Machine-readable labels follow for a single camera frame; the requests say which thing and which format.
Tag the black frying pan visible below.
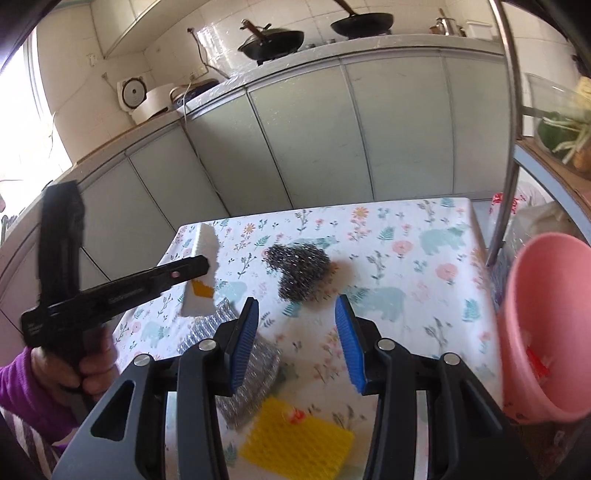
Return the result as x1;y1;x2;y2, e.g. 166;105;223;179
330;0;394;38

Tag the pink plastic bin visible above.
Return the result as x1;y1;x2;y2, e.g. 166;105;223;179
496;232;591;424

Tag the floral tablecloth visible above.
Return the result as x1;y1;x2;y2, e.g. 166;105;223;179
111;198;506;480

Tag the striped knit sweater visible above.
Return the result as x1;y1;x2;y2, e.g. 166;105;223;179
0;406;62;480

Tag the large yellow foam net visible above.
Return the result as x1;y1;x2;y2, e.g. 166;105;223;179
239;397;355;480

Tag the green potted plant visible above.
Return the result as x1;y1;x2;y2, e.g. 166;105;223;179
536;78;591;174

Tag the red-printed white plastic bag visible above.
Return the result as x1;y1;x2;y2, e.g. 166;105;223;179
489;191;583;296

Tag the black power cable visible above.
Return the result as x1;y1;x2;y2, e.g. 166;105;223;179
187;28;232;80

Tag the dark flat appliance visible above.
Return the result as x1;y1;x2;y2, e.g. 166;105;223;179
170;80;221;112

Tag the steel wool scrubber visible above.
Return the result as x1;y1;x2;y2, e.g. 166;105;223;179
264;244;333;304

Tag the person's left forearm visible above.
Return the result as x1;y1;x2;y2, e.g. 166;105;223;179
0;346;80;455

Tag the black wok with wooden handle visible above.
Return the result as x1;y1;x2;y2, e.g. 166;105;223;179
238;18;305;65

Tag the orange white snack wrapper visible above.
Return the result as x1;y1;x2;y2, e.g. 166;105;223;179
178;222;221;319

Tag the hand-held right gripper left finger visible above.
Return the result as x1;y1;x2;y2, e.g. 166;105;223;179
51;296;260;480

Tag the person's left hand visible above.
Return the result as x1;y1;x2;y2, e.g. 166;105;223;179
30;324;119;398

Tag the silver foil wrapper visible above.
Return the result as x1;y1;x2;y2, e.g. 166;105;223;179
189;298;283;431

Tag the steel pot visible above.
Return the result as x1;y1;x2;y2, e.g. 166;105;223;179
434;9;467;37

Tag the white rice cooker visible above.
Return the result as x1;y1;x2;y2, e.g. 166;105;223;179
116;78;175;126

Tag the grey kitchen counter cabinet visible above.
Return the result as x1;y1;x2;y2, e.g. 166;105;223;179
0;32;514;333

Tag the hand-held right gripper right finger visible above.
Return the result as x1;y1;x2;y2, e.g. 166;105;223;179
333;294;539;480

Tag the upper wall cabinet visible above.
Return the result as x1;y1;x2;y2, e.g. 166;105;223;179
90;0;195;60

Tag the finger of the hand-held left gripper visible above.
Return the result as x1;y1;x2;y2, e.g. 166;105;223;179
113;255;212;309

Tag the white power cable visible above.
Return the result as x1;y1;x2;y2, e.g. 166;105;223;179
181;80;195;124

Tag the metal shelf rack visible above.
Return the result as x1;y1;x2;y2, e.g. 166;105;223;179
485;0;591;273

